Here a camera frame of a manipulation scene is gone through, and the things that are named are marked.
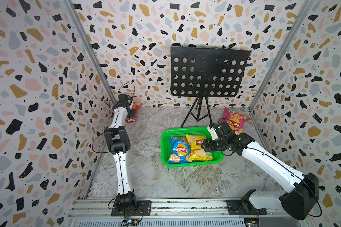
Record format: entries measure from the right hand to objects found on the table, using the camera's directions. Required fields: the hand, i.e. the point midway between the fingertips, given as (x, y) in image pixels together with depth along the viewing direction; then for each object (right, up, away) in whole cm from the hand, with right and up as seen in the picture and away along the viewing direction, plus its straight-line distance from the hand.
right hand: (205, 145), depth 79 cm
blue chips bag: (-14, -5, +9) cm, 17 cm away
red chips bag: (-50, +26, +36) cm, 66 cm away
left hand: (-51, +20, +30) cm, 63 cm away
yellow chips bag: (-4, -6, +7) cm, 10 cm away
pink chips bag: (+25, +14, +22) cm, 37 cm away
